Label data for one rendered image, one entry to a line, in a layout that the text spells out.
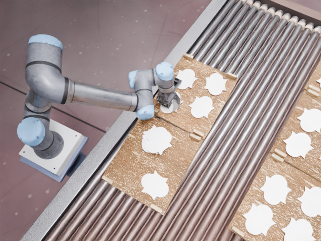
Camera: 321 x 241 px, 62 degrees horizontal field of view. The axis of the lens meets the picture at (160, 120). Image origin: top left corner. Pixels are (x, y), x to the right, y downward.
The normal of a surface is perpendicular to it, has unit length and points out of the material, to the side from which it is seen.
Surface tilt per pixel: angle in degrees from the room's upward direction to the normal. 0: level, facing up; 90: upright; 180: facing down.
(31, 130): 8
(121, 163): 0
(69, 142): 2
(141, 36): 0
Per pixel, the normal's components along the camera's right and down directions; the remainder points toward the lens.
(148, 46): -0.06, -0.40
